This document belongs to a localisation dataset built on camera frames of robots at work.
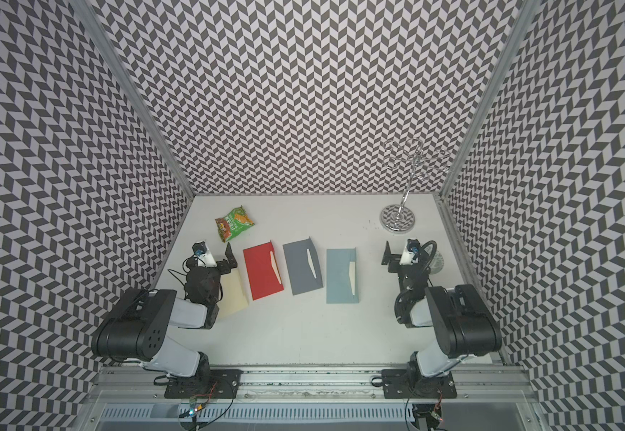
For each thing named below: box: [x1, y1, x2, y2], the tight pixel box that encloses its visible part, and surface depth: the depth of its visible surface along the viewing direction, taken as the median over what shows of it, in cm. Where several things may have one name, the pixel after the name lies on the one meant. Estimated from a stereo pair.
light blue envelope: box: [325, 246, 360, 304], surface depth 96 cm
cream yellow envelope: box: [218, 267, 248, 318], surface depth 91 cm
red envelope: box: [242, 241, 284, 301], surface depth 98 cm
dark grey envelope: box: [282, 237, 324, 296], surface depth 98 cm
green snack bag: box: [214, 204, 256, 243], surface depth 107 cm
